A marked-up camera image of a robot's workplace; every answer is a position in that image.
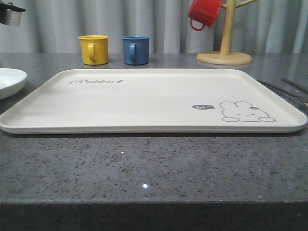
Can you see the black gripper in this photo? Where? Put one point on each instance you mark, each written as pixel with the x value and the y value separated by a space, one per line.
pixel 9 14

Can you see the white round plate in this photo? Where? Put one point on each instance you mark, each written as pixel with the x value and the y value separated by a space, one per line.
pixel 11 81

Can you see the silver fork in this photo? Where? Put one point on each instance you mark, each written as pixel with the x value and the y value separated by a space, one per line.
pixel 302 99

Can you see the yellow mug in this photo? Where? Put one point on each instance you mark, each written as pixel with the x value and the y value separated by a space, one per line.
pixel 94 49

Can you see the beige rabbit serving tray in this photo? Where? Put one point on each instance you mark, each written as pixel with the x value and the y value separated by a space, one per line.
pixel 152 100

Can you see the blue mug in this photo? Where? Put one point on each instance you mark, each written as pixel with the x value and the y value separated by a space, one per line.
pixel 136 49

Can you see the red mug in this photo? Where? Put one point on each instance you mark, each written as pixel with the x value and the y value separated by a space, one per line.
pixel 204 12

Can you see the wooden mug tree stand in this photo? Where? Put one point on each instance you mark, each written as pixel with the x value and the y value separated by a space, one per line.
pixel 225 56

